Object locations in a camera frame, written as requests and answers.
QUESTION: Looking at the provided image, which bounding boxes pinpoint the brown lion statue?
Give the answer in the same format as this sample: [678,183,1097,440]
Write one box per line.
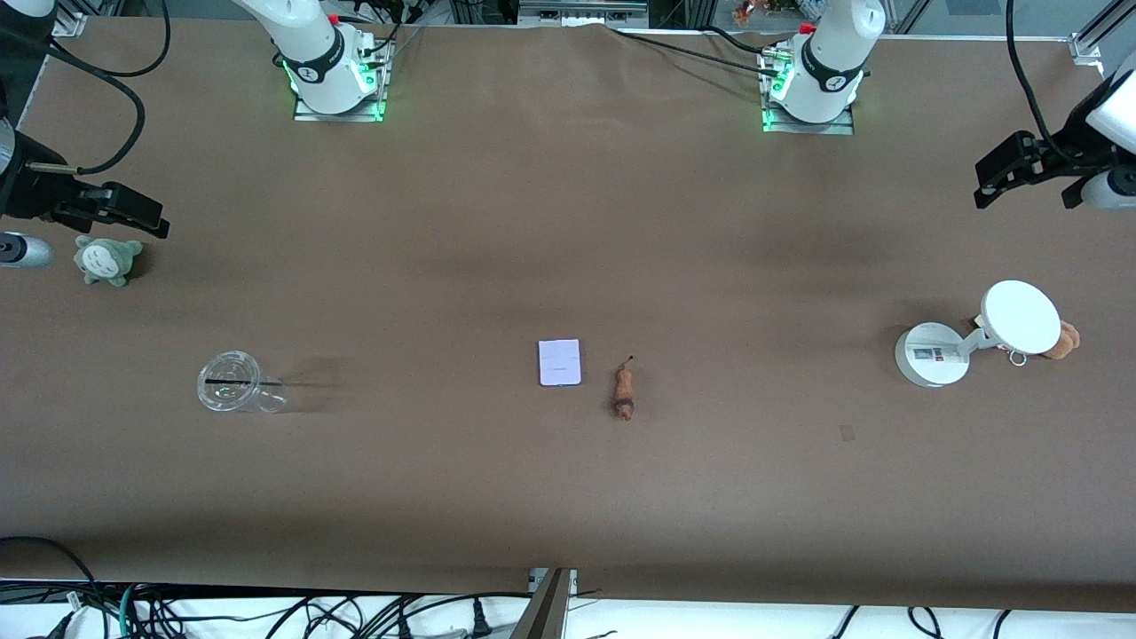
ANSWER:
[611,356,637,422]

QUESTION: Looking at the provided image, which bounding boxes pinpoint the lavender white smartphone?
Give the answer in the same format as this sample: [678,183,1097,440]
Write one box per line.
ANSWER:
[538,339,583,388]

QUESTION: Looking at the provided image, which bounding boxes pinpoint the grey green plush toy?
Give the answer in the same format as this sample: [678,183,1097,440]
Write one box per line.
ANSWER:
[74,235,144,287]

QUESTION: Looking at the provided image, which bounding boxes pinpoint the white round desk lamp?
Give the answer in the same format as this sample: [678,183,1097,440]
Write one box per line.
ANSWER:
[895,280,1062,389]

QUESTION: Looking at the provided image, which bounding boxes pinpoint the clear plastic cup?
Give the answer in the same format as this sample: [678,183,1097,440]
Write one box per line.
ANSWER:
[196,351,289,414]

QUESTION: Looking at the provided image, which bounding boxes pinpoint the grey power strip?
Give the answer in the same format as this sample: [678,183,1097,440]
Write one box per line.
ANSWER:
[517,0,651,28]

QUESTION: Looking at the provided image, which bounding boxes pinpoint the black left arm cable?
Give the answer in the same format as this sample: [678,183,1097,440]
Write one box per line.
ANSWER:
[1006,0,1079,165]

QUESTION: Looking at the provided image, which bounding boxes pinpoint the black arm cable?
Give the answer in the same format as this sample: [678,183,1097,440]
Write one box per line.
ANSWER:
[0,25,147,176]
[1006,0,1079,165]
[53,0,171,78]

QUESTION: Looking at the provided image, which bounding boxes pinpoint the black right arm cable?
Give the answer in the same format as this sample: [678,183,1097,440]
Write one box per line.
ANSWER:
[0,25,147,176]
[53,0,171,78]

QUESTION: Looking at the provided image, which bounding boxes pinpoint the aluminium frame profile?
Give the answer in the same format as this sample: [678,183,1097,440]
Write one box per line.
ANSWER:
[51,0,125,38]
[1069,0,1136,65]

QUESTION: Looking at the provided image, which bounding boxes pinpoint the brown teddy bear keychain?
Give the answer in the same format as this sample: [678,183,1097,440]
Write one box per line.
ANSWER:
[1040,321,1082,360]

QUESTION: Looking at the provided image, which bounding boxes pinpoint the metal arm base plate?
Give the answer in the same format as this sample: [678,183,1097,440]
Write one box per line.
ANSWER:
[293,40,391,122]
[761,49,856,136]

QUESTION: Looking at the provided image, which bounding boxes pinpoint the black cable on table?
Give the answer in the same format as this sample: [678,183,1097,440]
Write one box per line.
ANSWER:
[608,25,782,76]
[701,25,777,56]

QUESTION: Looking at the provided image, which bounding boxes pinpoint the black power plug cable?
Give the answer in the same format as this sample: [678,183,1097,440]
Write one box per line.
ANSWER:
[390,593,533,638]

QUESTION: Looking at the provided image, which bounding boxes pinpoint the grey metal frame post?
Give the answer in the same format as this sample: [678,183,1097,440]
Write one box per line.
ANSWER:
[510,568,580,639]

